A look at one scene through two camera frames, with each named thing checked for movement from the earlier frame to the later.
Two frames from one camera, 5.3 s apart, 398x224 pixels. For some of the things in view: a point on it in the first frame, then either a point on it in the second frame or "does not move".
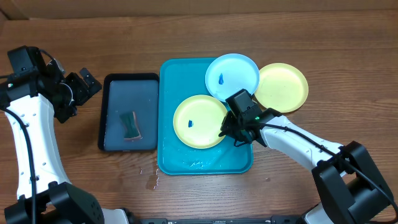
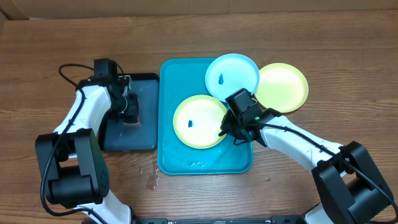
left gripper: [84, 91] to [133, 110]
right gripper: [230, 126] does not move
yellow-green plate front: [198, 121] does not move
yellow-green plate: [282, 87] does not move
